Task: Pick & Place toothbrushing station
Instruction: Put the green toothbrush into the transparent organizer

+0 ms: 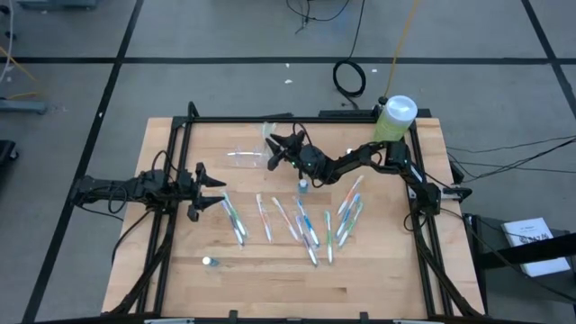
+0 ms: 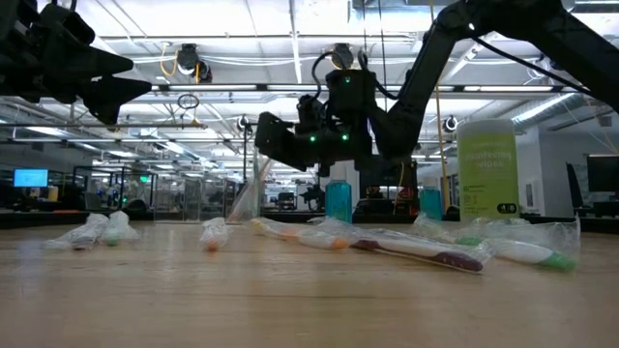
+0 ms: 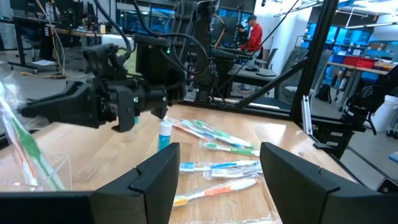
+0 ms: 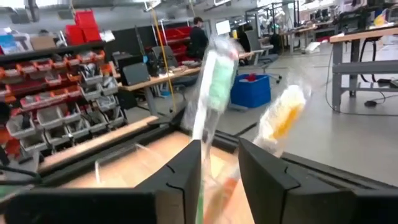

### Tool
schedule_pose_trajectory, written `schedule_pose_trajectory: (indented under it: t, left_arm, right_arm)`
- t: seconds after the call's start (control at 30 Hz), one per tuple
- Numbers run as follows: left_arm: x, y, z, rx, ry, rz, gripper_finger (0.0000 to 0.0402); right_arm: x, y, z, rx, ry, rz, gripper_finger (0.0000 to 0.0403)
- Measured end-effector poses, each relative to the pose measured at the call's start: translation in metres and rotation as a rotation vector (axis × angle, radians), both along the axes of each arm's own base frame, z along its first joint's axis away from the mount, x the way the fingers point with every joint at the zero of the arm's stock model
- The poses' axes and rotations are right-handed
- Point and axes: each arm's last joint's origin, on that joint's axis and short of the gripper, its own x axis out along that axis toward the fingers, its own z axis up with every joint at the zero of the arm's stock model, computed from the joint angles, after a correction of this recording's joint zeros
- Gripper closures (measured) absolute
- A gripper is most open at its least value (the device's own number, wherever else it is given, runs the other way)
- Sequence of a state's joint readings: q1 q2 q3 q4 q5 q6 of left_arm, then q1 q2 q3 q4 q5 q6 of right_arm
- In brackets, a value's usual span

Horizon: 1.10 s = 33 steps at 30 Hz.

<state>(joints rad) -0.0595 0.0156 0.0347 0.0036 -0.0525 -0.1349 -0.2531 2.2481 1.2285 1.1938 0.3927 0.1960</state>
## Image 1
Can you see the black aluminium rig frame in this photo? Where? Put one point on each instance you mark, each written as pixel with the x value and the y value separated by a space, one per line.
pixel 292 119

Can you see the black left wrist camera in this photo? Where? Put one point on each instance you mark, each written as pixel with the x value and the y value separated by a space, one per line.
pixel 155 180

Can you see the grey stand base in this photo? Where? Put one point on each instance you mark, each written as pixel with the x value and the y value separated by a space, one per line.
pixel 22 107

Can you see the black cart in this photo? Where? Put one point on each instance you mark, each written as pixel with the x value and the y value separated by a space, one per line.
pixel 517 256

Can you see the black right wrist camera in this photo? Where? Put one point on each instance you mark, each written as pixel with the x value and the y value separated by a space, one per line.
pixel 312 158

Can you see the black floor object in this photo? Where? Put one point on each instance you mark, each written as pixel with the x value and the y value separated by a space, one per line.
pixel 6 153

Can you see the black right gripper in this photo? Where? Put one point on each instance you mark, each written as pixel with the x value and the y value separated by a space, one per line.
pixel 296 150

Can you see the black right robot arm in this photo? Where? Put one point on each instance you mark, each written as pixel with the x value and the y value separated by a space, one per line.
pixel 364 156

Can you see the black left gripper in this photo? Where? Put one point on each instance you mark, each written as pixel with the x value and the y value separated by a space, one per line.
pixel 185 191

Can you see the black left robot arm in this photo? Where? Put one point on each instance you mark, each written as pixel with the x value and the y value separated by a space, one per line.
pixel 103 189

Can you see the clear acrylic organizer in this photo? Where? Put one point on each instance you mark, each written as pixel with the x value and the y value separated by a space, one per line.
pixel 245 157

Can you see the green disinfecting wipes canister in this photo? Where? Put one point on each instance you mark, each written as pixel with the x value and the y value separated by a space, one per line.
pixel 396 119

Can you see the white booklet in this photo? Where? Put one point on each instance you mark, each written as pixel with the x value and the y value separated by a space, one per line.
pixel 531 243

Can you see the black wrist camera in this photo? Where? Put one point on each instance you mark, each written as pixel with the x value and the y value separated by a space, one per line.
pixel 155 180
pixel 312 158

